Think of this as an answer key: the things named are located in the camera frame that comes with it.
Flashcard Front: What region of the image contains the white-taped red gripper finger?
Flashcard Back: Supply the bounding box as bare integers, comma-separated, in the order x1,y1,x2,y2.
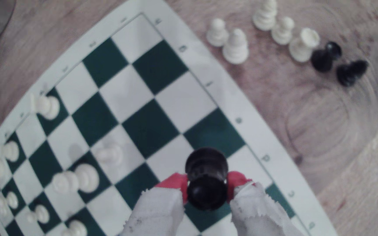
226,171,304,236
120,173,189,236

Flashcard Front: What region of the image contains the black rook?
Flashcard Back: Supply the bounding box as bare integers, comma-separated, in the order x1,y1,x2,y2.
185,147,229,211

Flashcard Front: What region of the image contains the green and white chess mat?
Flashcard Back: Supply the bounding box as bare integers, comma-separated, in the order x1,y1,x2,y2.
0,0,339,236

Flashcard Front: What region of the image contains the tall white chess piece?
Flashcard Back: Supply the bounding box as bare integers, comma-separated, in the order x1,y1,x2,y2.
252,0,278,31

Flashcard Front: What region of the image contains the white queen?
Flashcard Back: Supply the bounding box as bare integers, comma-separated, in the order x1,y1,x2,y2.
52,163,100,194

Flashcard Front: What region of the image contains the white bishop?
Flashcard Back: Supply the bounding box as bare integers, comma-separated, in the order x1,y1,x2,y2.
30,93,60,121
222,28,249,65

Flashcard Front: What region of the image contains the white rook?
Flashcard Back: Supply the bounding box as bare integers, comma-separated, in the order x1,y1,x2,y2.
289,28,321,63
0,141,20,163

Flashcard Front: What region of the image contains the black pawn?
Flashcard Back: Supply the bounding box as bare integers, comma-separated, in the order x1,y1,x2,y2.
336,60,369,87
310,41,343,73

